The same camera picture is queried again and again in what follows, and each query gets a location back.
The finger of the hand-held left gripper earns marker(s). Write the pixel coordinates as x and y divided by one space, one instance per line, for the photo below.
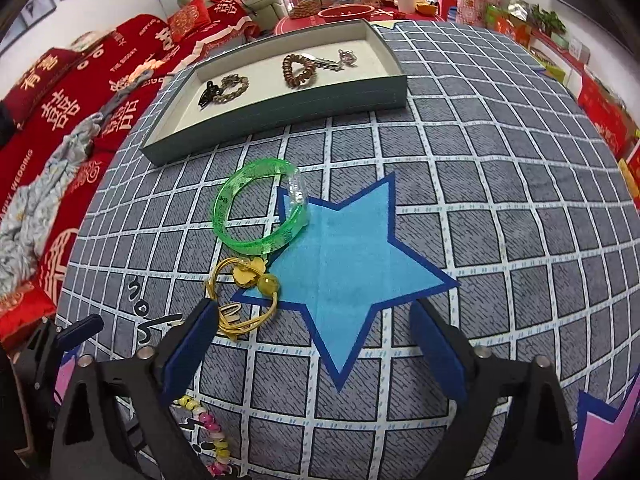
82 329

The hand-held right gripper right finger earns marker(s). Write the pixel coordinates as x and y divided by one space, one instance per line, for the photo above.
440 350

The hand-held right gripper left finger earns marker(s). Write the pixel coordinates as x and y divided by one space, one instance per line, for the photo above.
192 345

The green translucent bangle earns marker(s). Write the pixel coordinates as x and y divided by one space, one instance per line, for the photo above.
220 210

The grey jewelry tray box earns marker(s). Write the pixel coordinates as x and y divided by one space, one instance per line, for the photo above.
280 112

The black hair clip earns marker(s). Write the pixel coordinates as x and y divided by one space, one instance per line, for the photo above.
207 95

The silver pendant charm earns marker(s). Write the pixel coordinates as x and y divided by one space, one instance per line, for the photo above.
347 57

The silver hair clip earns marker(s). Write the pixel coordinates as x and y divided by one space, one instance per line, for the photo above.
325 61

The grey checked blanket with stars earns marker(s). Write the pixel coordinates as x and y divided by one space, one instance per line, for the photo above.
500 235

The light blue cloth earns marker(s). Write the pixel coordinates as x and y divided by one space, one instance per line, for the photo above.
30 210

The sofa with red cover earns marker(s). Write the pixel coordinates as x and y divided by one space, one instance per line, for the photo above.
65 95

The large red pillow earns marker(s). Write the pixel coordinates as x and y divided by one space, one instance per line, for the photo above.
40 85

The pale cushion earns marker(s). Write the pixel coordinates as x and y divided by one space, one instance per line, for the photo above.
92 42

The red gift box with dragon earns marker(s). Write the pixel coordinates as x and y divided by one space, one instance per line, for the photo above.
605 115

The green cardboard box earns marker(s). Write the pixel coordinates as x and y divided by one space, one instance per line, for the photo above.
547 67

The tall framed photo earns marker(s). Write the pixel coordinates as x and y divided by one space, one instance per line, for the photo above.
39 2

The orange gift box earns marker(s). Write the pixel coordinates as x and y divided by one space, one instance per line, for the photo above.
507 25

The small red patterned pillow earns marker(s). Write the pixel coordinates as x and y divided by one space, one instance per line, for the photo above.
190 12

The red round mat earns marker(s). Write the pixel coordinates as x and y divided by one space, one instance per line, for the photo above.
295 25

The yellow bowl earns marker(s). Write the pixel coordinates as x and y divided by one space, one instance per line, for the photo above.
427 9

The red plastic stool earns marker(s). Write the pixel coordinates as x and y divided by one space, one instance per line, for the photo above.
446 7

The potted green plant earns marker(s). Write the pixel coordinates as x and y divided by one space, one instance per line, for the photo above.
547 19

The red plastic basin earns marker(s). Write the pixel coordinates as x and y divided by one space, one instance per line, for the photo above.
345 14

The white paper roll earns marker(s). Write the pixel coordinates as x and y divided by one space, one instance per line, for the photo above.
405 2

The beige armchair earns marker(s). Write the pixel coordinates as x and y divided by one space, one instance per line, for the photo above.
265 2

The woven basket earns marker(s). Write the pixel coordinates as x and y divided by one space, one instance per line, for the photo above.
305 8

